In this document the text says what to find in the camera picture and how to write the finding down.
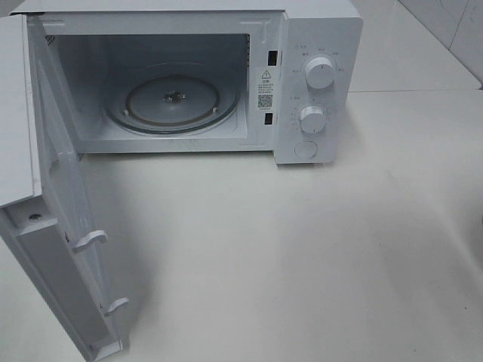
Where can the white warning label sticker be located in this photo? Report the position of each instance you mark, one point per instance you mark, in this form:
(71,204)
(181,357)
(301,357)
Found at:
(265,89)

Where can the glass microwave turntable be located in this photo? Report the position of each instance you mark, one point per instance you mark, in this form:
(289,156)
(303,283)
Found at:
(172,98)

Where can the white microwave oven body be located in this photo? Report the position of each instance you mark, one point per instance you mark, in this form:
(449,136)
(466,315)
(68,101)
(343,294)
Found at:
(99,41)

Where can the round white door button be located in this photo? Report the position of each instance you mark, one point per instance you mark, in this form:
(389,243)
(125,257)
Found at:
(306,149)

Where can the upper white power knob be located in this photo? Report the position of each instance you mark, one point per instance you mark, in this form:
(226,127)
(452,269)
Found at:
(320,72)

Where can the white timer knob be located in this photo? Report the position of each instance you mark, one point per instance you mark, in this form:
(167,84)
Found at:
(312,119)

